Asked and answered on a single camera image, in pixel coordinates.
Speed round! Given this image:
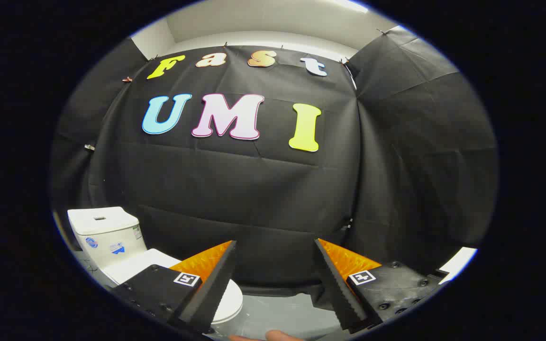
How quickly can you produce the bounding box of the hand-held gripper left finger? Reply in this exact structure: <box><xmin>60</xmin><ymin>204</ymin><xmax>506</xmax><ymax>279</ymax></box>
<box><xmin>111</xmin><ymin>240</ymin><xmax>237</xmax><ymax>334</ymax></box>

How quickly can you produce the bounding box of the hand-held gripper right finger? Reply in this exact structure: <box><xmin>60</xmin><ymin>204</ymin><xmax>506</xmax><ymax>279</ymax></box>
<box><xmin>314</xmin><ymin>238</ymin><xmax>448</xmax><ymax>332</ymax></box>

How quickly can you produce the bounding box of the white toilet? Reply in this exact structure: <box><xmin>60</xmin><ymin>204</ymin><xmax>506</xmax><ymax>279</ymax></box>
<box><xmin>67</xmin><ymin>206</ymin><xmax>244</xmax><ymax>338</ymax></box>

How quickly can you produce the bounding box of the black backdrop cloth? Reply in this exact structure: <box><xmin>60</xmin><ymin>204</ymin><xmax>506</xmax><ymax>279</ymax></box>
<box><xmin>50</xmin><ymin>31</ymin><xmax>499</xmax><ymax>300</ymax></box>

